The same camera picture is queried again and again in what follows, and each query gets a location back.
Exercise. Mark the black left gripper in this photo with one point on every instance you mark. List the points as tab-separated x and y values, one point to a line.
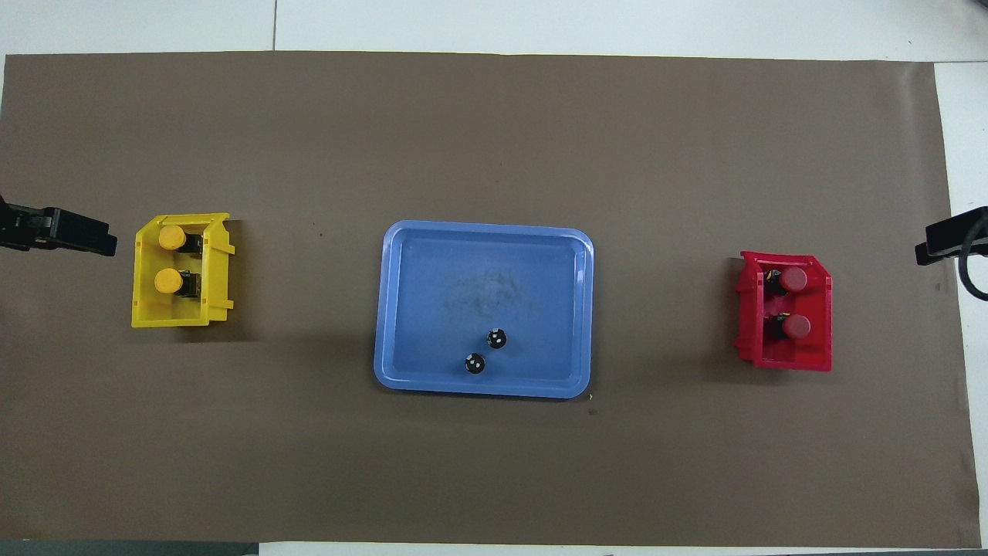
77	232

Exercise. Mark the yellow plastic bin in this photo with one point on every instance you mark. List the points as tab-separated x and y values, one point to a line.
143	309

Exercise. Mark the red push button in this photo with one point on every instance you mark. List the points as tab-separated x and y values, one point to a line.
796	327
793	279

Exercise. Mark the small black knob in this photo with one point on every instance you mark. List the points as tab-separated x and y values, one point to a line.
497	338
475	363

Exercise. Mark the blue plastic tray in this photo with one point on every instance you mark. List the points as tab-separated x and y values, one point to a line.
432	309

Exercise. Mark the red plastic bin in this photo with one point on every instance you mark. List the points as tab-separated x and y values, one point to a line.
820	340

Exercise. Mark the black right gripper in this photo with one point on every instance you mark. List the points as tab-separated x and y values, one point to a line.
953	235

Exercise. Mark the yellow push button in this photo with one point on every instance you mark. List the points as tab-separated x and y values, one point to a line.
167	281
170	237

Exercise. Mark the brown table mat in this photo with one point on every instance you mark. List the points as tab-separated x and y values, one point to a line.
494	139

